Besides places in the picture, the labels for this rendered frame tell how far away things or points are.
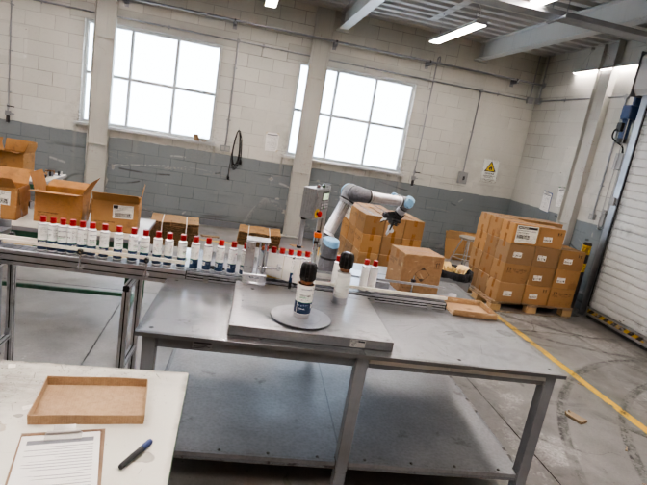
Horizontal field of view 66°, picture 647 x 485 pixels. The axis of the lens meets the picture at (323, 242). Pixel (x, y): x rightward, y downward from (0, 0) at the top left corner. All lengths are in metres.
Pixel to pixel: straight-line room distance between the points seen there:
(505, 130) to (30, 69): 7.69
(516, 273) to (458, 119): 3.49
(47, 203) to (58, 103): 4.50
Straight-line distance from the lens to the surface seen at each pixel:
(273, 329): 2.38
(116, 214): 4.21
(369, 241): 6.47
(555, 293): 7.04
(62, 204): 4.35
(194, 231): 6.96
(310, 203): 3.02
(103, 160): 8.57
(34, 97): 8.86
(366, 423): 3.09
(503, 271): 6.52
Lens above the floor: 1.81
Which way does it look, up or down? 12 degrees down
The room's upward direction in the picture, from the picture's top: 10 degrees clockwise
